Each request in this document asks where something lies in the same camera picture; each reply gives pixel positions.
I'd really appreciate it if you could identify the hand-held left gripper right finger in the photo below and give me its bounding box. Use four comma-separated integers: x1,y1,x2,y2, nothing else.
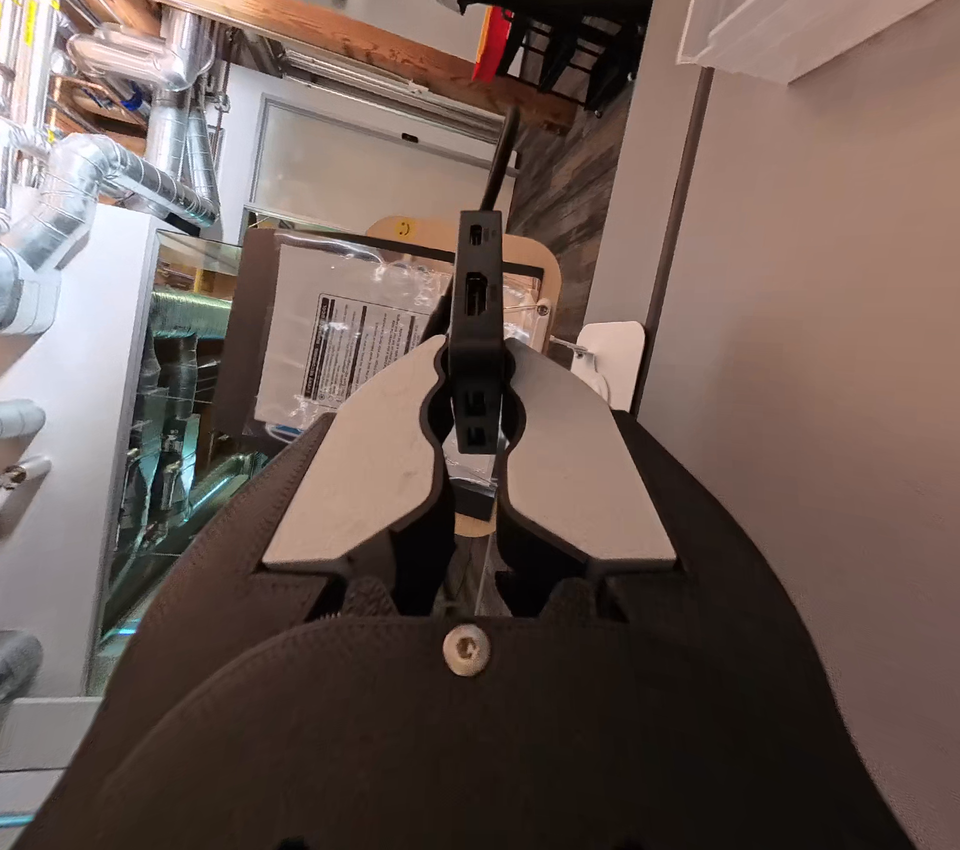
496,339,680,616

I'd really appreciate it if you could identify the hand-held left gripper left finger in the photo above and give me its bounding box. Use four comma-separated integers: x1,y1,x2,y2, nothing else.
258,333,457,616

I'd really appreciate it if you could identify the black usb hub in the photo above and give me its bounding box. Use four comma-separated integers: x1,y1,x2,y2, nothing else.
446,209,505,455

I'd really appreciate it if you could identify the black hub cable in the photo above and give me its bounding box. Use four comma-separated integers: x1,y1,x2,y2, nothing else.
480,106,522,214

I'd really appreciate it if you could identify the printed instruction sheet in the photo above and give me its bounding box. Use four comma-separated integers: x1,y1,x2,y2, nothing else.
255,243,455,425

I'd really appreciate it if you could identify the white door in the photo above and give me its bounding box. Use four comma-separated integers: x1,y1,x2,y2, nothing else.
243,93,520,240

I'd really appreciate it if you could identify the silver ventilation ductwork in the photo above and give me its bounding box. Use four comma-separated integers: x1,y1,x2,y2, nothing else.
0,0,222,341

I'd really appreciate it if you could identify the red and yellow bin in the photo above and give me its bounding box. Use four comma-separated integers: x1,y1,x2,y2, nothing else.
472,6,519,82

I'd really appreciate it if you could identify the white bracket plate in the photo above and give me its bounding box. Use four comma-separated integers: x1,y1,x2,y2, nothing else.
568,320,648,410

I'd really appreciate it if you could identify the black wire cart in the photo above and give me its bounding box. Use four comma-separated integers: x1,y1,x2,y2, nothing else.
495,3,648,116

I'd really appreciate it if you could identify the wooden post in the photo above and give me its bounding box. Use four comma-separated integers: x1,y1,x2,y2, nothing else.
123,0,579,135

